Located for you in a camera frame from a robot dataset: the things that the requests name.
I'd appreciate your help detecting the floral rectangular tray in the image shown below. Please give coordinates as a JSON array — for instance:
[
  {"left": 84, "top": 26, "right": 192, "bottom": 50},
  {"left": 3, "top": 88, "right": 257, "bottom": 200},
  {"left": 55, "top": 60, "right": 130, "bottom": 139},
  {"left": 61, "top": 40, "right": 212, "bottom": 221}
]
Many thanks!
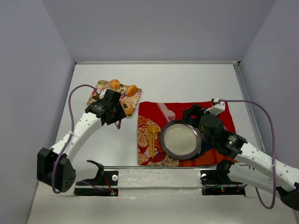
[{"left": 95, "top": 80, "right": 142, "bottom": 117}]

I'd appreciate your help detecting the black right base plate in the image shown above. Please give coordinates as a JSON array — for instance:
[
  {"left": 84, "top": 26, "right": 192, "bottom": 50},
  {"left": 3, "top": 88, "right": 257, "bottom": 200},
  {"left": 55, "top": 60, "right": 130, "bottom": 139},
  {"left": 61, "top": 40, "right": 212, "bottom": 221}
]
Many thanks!
[{"left": 199, "top": 170, "right": 246, "bottom": 196}]

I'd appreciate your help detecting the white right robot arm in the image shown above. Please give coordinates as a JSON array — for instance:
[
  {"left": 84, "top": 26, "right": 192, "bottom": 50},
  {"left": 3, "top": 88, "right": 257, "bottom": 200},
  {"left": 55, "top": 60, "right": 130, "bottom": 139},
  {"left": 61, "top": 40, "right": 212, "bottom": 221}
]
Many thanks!
[{"left": 183, "top": 98, "right": 299, "bottom": 210}]

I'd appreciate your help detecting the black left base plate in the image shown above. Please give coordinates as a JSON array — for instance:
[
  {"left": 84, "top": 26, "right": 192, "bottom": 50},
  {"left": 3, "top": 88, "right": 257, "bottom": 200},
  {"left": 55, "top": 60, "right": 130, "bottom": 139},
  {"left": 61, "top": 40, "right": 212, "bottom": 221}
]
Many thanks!
[{"left": 74, "top": 170, "right": 119, "bottom": 197}]

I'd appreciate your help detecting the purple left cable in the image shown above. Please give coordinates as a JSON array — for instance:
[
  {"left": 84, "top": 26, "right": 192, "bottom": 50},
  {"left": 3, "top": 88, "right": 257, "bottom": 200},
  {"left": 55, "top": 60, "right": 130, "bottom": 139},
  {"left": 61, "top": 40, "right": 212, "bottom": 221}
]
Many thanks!
[{"left": 51, "top": 84, "right": 99, "bottom": 194}]

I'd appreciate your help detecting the oval orange bun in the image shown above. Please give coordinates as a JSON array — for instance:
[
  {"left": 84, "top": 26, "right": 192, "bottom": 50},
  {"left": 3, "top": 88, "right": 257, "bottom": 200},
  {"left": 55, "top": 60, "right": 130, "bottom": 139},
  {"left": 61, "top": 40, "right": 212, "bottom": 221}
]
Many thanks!
[{"left": 126, "top": 84, "right": 137, "bottom": 97}]

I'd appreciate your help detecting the dark chocolate bread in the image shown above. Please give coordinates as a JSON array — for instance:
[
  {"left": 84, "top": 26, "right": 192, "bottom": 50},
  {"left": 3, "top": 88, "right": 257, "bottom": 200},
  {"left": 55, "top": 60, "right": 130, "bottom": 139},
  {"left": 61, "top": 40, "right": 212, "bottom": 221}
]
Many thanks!
[{"left": 92, "top": 94, "right": 100, "bottom": 101}]

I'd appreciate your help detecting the round orange bun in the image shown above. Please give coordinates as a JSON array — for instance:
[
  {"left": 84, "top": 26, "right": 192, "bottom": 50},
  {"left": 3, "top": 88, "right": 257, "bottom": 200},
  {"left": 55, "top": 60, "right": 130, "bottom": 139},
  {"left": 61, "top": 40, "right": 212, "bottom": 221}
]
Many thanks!
[{"left": 109, "top": 79, "right": 120, "bottom": 89}]

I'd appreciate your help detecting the purple cable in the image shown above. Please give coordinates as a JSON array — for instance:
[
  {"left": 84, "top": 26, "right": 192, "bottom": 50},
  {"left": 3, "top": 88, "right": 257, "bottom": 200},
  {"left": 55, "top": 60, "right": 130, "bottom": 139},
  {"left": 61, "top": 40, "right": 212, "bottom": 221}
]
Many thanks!
[
  {"left": 51, "top": 84, "right": 99, "bottom": 194},
  {"left": 214, "top": 99, "right": 278, "bottom": 209}
]

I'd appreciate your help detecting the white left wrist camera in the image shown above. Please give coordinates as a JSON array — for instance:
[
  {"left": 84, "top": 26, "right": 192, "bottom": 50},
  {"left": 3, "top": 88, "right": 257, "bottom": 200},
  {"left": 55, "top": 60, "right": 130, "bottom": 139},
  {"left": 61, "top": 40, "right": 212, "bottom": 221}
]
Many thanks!
[{"left": 97, "top": 89, "right": 107, "bottom": 99}]

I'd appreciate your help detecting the red patterned cloth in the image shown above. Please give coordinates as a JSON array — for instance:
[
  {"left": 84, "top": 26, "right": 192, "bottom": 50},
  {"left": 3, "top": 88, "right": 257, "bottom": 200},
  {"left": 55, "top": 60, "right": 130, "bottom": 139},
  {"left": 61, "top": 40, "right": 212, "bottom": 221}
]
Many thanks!
[{"left": 137, "top": 102, "right": 235, "bottom": 167}]

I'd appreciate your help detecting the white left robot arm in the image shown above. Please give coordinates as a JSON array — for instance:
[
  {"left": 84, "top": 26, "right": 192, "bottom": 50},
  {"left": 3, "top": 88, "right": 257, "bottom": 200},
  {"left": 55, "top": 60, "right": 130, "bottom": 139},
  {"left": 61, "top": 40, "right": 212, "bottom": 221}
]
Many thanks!
[{"left": 37, "top": 89, "right": 126, "bottom": 194}]

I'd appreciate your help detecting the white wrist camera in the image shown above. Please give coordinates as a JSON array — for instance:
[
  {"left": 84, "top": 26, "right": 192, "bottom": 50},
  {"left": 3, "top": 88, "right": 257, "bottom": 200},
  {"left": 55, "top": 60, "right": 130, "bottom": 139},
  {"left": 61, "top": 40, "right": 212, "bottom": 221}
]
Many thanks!
[
  {"left": 204, "top": 98, "right": 226, "bottom": 116},
  {"left": 97, "top": 89, "right": 107, "bottom": 99}
]

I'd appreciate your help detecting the ring bagel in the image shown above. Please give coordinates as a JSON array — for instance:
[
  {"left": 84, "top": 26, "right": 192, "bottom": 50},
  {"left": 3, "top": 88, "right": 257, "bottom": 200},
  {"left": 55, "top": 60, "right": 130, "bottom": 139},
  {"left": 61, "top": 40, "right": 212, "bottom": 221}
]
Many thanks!
[{"left": 121, "top": 100, "right": 133, "bottom": 116}]

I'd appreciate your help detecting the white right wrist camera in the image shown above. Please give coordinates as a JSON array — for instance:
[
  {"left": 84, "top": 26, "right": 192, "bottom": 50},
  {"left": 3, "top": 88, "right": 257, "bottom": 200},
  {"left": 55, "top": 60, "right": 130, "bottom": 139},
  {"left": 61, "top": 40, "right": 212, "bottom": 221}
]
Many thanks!
[{"left": 204, "top": 98, "right": 226, "bottom": 116}]

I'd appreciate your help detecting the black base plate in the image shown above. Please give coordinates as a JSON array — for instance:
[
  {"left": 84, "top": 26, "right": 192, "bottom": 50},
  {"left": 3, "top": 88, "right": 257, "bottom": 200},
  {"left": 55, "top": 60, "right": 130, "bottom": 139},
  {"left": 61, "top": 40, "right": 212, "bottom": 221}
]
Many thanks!
[
  {"left": 74, "top": 170, "right": 119, "bottom": 197},
  {"left": 199, "top": 170, "right": 246, "bottom": 196}
]

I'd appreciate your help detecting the round metal plate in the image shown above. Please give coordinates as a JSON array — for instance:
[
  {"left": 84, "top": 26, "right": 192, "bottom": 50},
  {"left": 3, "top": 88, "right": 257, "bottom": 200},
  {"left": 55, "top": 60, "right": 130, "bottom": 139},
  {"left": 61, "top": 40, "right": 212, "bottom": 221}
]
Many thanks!
[{"left": 159, "top": 120, "right": 202, "bottom": 160}]

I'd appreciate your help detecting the yellow wooden fork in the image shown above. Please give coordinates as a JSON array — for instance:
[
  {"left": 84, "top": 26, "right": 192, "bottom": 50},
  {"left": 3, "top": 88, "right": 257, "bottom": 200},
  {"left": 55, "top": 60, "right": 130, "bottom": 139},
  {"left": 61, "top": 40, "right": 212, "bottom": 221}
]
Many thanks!
[{"left": 147, "top": 125, "right": 158, "bottom": 158}]

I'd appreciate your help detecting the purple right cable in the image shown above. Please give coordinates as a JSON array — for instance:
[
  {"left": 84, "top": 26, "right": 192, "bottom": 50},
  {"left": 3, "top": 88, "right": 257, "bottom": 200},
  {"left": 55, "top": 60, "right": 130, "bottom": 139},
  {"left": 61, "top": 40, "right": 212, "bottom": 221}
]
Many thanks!
[{"left": 214, "top": 99, "right": 278, "bottom": 209}]

